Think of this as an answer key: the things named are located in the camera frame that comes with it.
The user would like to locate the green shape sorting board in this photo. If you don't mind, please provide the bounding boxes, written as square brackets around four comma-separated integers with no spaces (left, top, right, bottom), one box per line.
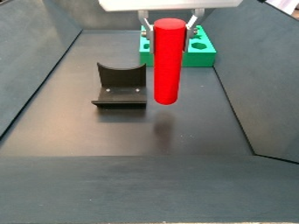
[139,25,218,67]

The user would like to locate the red cylinder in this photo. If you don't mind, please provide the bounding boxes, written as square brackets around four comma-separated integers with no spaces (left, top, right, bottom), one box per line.
[154,18,186,105]

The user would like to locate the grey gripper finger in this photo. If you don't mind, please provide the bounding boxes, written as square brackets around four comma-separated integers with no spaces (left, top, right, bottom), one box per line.
[184,8,204,51]
[138,10,155,53]

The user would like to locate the black curved holder stand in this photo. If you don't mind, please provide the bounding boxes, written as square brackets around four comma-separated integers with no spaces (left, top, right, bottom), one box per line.
[91,63,147,108]

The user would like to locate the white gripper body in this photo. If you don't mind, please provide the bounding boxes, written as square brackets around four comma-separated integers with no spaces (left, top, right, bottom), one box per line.
[98,0,243,11]

